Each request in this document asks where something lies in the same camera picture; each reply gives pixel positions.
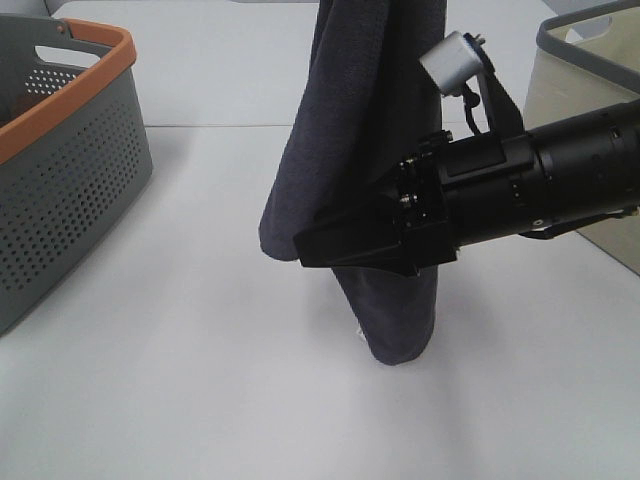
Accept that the dark navy towel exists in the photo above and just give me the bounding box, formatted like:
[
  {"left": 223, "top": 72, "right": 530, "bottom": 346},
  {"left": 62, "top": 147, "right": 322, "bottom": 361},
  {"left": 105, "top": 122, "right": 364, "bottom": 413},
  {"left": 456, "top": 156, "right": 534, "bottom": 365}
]
[{"left": 258, "top": 1, "right": 447, "bottom": 366}]

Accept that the grey perforated basket orange rim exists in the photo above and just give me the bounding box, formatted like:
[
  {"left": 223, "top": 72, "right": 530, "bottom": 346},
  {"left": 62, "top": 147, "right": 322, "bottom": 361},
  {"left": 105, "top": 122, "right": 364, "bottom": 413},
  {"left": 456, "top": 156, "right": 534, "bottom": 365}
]
[{"left": 1, "top": 14, "right": 153, "bottom": 332}]

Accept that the beige bin with grey rim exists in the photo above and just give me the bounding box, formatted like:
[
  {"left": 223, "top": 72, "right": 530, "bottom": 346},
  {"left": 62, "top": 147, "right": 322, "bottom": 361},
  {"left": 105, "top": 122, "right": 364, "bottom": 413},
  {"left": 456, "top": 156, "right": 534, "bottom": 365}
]
[{"left": 524, "top": 1, "right": 639, "bottom": 271}]

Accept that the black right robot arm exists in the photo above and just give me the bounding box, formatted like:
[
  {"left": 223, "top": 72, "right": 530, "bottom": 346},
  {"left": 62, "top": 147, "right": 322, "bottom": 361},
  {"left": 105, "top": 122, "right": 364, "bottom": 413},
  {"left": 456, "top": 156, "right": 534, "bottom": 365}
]
[{"left": 383, "top": 101, "right": 639, "bottom": 276}]

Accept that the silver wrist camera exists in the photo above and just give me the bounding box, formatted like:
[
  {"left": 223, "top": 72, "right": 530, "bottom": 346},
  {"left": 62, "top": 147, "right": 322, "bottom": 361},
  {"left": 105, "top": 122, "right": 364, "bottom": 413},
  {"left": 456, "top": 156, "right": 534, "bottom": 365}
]
[{"left": 419, "top": 31, "right": 492, "bottom": 97}]

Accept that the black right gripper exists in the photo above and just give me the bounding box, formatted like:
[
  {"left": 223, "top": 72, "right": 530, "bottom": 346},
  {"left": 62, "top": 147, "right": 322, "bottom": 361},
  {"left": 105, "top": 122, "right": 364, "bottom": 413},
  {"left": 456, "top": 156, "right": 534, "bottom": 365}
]
[{"left": 293, "top": 130, "right": 540, "bottom": 276}]

